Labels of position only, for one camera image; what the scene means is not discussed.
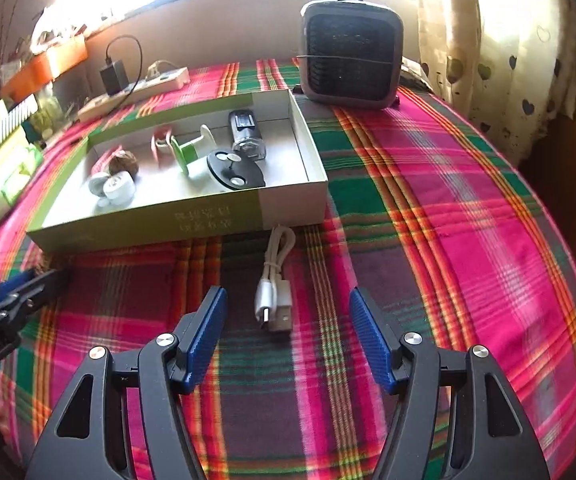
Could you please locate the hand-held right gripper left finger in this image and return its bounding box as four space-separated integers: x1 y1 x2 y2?
25 285 229 480

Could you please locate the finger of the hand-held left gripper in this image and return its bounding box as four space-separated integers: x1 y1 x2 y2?
0 269 37 312
0 268 72 337

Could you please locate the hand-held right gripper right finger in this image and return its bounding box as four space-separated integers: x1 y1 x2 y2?
349 287 551 480

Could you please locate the white usb cable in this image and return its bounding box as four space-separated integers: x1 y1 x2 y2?
254 224 296 342

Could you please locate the green white cardboard box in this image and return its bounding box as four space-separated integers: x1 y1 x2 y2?
25 89 329 252

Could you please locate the white round cap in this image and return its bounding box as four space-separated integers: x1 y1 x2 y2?
102 171 136 207

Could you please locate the pink white plastic clip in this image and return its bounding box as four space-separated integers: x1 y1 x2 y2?
89 144 124 178
150 127 175 163

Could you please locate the black disc with metal studs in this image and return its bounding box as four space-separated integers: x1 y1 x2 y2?
206 149 267 191

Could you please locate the green white spool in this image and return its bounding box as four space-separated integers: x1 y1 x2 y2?
170 125 219 177

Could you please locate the black clear small device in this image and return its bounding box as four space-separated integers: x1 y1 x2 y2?
228 109 267 161

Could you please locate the green tissue pack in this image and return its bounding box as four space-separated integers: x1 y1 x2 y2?
0 147 44 223

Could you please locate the pink green plaid tablecloth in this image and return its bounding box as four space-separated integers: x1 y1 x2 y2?
0 57 576 480

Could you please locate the yellow green packet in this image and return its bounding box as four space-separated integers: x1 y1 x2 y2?
28 95 64 136

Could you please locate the white power strip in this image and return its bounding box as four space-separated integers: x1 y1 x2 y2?
77 66 190 122

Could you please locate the orange box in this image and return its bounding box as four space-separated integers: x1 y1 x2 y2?
0 35 89 101

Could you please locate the black charger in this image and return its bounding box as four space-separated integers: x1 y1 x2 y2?
99 61 128 96

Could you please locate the white plug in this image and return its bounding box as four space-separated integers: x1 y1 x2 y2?
145 60 176 81

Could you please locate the windowsill clutter pile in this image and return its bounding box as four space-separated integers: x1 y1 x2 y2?
28 5 119 46

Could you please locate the grey space heater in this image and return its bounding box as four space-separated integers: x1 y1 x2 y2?
300 0 405 111

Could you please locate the cream heart print curtain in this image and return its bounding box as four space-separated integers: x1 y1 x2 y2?
415 0 576 161

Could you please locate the black charger cable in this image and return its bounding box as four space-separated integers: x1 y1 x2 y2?
105 35 145 111

